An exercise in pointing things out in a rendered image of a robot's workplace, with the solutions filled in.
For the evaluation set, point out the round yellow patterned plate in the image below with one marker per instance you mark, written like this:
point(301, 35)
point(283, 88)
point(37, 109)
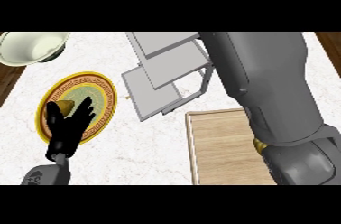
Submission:
point(94, 95)

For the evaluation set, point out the gold can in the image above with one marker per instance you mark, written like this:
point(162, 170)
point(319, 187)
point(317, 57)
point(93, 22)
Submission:
point(258, 145)

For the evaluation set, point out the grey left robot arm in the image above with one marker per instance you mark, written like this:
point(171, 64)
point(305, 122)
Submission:
point(47, 174)

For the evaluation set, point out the pale green bowl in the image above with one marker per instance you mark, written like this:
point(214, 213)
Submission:
point(31, 47)

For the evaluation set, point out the grey tiered shelf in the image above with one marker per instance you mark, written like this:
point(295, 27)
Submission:
point(164, 68)

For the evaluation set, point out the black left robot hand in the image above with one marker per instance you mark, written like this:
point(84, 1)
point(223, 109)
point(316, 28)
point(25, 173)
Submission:
point(65, 128)

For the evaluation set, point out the yellow wedge of food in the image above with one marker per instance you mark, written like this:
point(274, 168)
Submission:
point(66, 106)

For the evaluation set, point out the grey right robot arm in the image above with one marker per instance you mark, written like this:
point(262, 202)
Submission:
point(270, 92)

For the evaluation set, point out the pale wooden tray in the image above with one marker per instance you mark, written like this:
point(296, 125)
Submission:
point(221, 149)

